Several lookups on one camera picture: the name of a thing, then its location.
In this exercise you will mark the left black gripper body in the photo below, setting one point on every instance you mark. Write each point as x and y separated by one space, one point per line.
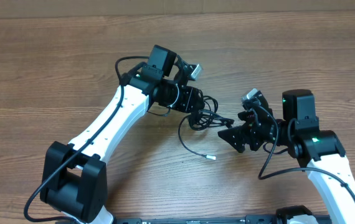
177 98

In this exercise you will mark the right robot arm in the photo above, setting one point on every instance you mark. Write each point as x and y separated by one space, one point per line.
319 154

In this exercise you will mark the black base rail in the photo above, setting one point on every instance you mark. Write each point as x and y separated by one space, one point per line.
248 219

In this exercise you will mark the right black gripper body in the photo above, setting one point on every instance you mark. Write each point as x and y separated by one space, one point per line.
260 136

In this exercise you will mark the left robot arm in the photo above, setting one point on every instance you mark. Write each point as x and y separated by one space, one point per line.
74 180

